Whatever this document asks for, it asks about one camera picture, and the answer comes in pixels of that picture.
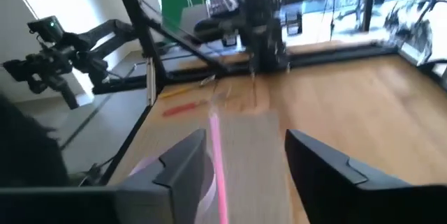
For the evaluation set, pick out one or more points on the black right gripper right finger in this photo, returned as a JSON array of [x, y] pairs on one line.
[[335, 189]]

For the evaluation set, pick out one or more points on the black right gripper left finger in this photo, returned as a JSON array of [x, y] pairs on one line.
[[174, 189]]

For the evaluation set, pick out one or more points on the pink straw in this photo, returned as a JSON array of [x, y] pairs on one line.
[[218, 161]]

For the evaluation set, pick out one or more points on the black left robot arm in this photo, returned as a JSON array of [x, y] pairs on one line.
[[262, 32]]

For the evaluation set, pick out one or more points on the grey woven placemat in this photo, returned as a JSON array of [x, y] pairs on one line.
[[255, 168]]

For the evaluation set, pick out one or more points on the green panel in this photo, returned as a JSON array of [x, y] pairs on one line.
[[174, 4]]

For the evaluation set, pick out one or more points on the silver aluminium bracket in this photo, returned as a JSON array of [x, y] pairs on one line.
[[151, 81]]

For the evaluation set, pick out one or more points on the black table frame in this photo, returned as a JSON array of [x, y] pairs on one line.
[[139, 25]]

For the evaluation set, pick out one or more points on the background robot arm with camera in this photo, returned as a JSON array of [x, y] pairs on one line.
[[87, 39]]

